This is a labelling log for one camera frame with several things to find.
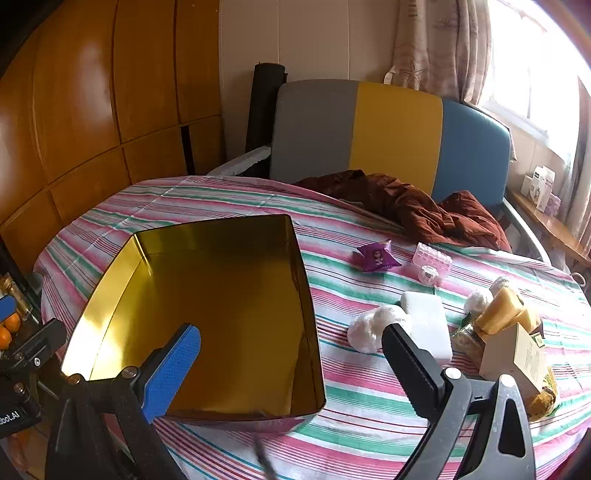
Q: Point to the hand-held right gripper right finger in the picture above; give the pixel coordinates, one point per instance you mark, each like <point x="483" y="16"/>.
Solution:
<point x="411" y="364"/>

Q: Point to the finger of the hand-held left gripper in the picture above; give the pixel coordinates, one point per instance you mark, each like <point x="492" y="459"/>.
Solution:
<point x="44" y="337"/>
<point x="7" y="309"/>

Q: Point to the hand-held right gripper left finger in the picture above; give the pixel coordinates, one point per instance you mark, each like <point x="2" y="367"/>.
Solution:
<point x="171" y="369"/>

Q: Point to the white plastic ball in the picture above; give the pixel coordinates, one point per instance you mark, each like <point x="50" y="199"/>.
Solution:
<point x="369" y="330"/>

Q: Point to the beige carton box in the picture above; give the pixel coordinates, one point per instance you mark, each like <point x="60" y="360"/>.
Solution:
<point x="508" y="364"/>

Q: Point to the gold tin box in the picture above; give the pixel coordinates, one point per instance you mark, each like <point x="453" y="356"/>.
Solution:
<point x="221" y="286"/>

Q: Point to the pink plastic hair roller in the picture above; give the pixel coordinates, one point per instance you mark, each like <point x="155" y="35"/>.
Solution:
<point x="431" y="263"/>

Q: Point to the purple snack packet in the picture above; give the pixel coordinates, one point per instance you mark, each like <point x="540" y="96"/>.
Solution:
<point x="376" y="256"/>

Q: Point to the yellow brown sock ball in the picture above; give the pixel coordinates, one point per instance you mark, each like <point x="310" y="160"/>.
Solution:
<point x="547" y="399"/>

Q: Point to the orange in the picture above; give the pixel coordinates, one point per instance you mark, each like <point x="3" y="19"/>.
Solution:
<point x="11" y="322"/>
<point x="4" y="338"/>

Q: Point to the small white ball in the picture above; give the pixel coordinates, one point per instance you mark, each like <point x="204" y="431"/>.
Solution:
<point x="478" y="302"/>

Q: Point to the brown crumpled cloth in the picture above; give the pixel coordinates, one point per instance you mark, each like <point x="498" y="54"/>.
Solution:
<point x="406" y="203"/>

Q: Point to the wooden sill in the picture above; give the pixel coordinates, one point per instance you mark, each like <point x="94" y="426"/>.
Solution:
<point x="549" y="226"/>

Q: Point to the wooden wardrobe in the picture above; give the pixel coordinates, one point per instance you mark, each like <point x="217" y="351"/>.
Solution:
<point x="92" y="115"/>

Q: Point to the pink box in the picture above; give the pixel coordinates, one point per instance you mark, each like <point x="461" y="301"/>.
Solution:
<point x="552" y="205"/>

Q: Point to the white box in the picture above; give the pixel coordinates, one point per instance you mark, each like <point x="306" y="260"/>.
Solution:
<point x="538" y="182"/>

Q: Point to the grey yellow blue padded bench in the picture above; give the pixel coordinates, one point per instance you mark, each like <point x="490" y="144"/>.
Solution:
<point x="392" y="129"/>

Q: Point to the black rolled mat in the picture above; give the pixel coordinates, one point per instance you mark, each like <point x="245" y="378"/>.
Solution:
<point x="263" y="106"/>

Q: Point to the beige patterned curtain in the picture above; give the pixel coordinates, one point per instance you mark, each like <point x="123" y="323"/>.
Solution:
<point x="434" y="41"/>

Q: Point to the window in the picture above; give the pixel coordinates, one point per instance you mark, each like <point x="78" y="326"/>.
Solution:
<point x="531" y="60"/>

